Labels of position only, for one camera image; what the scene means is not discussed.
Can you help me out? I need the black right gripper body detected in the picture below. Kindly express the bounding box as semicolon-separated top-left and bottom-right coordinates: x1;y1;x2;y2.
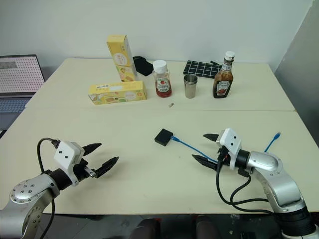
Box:
216;146;232;167

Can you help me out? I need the long yellow carton box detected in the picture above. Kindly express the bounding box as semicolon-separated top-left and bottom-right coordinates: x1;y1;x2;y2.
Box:
87;80;148;106

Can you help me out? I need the brown sauce bottle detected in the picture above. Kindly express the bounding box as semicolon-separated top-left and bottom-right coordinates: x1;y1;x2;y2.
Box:
212;51;236;99

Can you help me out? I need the black fabric pouch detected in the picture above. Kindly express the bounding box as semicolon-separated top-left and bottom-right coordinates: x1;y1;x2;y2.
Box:
132;56;154;76

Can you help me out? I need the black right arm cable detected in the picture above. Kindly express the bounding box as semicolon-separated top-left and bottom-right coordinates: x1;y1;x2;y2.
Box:
215;149;275;215

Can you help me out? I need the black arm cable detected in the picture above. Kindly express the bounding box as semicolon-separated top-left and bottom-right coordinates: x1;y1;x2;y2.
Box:
215;149;275;215
36;137;60;239

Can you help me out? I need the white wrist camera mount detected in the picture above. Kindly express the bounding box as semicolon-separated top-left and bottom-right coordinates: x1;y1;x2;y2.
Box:
53;140;84;187
216;128;244;170

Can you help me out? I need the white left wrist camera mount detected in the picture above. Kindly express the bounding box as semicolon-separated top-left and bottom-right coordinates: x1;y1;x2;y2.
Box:
53;140;84;187

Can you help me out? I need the grey laptop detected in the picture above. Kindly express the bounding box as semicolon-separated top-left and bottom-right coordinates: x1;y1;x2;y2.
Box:
0;54;47;131

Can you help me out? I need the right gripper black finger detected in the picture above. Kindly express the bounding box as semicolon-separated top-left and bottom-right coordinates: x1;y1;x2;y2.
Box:
203;133;220;144
191;154;219;171

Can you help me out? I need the tall yellow carton box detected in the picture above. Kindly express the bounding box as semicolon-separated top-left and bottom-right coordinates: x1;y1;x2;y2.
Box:
106;34;138;83

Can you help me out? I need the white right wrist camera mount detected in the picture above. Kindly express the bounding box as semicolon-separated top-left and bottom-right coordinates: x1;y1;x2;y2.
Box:
216;128;244;170

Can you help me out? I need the stainless steel cup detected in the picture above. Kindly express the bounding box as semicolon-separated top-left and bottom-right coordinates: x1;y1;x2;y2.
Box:
183;74;199;99

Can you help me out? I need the grey partition panel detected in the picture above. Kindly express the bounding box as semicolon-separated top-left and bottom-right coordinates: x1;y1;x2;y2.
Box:
274;0;319;152

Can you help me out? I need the small black plastic box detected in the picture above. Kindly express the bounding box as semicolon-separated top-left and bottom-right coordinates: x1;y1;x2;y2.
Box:
154;128;173;147

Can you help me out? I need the ketchup jar with white cap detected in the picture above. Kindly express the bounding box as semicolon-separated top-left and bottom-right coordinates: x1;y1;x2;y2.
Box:
152;60;173;99

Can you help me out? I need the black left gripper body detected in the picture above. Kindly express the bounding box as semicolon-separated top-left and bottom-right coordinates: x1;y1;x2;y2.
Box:
71;159;97;182

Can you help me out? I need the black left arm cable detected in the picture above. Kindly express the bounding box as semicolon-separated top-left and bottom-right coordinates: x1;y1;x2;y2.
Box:
36;137;60;239

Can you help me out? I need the blue Ethernet cable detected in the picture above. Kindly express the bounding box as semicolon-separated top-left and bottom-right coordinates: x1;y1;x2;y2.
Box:
171;131;283;165

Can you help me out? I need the black white-grid mat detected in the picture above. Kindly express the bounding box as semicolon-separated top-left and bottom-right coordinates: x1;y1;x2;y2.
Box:
182;60;223;79

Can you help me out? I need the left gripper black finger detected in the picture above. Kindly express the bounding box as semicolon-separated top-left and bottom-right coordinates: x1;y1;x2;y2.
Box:
82;142;103;159
94;156;120;178

